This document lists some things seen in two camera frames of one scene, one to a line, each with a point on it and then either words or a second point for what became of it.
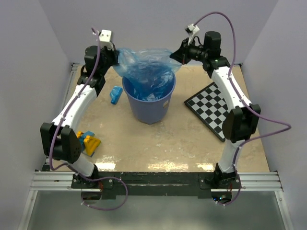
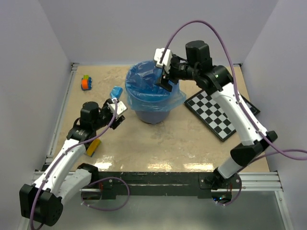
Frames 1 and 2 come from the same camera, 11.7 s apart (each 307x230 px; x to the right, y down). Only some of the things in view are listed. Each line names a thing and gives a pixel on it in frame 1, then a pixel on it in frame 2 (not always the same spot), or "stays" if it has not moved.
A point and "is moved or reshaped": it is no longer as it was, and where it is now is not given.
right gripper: [183, 55] -> [170, 74]
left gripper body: [109, 56] -> [106, 115]
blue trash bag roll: [115, 94] stays
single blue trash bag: [149, 72] is moved or reshaped
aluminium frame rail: [61, 181] stays
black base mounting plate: [153, 183] stays
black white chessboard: [210, 106] stays
